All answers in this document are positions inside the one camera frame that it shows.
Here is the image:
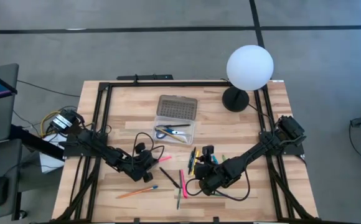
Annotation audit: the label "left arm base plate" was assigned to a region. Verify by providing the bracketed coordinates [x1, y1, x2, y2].
[62, 133, 108, 159]

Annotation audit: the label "black bar mount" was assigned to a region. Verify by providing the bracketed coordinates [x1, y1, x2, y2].
[116, 73, 174, 82]

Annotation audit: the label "yellow highlighter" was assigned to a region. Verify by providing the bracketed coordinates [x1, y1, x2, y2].
[191, 149, 201, 177]

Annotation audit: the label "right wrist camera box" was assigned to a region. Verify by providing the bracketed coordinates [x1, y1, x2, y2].
[202, 144, 215, 160]

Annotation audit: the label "dark grey desk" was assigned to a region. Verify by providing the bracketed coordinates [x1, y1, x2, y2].
[0, 138, 24, 222]

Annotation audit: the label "white globe table lamp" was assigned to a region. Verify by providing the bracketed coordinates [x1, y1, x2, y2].
[222, 44, 275, 113]

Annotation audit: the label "black stand beam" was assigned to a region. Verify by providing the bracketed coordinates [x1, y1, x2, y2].
[10, 124, 67, 161]

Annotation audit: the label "orange pencil blue eraser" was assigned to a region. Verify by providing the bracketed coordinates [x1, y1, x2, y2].
[116, 185, 159, 200]

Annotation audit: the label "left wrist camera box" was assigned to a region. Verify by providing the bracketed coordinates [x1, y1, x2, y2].
[134, 142, 148, 154]

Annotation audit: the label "black aluminium table frame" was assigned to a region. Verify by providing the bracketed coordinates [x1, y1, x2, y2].
[52, 81, 320, 224]

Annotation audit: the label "black pen with clip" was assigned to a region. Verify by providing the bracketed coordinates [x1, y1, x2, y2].
[159, 167, 181, 189]

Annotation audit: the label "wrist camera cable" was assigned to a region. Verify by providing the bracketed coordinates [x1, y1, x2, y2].
[131, 132, 166, 171]
[185, 169, 251, 202]

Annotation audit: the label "black floor cable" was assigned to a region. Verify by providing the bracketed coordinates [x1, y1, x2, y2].
[16, 80, 82, 98]

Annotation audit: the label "grey translucent box lid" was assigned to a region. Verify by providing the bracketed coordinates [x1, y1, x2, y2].
[156, 95, 199, 121]

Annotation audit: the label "white box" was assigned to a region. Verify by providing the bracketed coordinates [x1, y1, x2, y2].
[39, 129, 73, 174]

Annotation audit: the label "slim black pen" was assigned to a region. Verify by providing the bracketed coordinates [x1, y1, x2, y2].
[163, 123, 192, 129]

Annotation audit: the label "yellow pencil pink eraser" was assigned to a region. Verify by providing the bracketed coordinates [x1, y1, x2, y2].
[159, 126, 188, 144]

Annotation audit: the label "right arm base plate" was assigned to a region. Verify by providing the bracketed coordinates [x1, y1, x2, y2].
[259, 130, 305, 157]

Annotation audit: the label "yellow cable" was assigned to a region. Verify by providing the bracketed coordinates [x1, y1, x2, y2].
[39, 110, 63, 138]

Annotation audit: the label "pink highlighter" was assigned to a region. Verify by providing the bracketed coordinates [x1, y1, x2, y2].
[180, 169, 189, 199]

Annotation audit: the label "blue handled scissors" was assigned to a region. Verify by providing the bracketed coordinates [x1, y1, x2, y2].
[154, 125, 187, 140]

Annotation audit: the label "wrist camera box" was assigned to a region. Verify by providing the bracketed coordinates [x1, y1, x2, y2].
[202, 144, 215, 160]
[134, 142, 148, 154]

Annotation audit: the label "clear plastic supply box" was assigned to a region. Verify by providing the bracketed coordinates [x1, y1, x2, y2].
[151, 116, 196, 146]

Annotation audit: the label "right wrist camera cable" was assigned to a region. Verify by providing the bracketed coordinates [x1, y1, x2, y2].
[185, 169, 251, 202]

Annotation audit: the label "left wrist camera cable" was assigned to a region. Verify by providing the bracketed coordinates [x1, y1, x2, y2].
[131, 132, 166, 171]

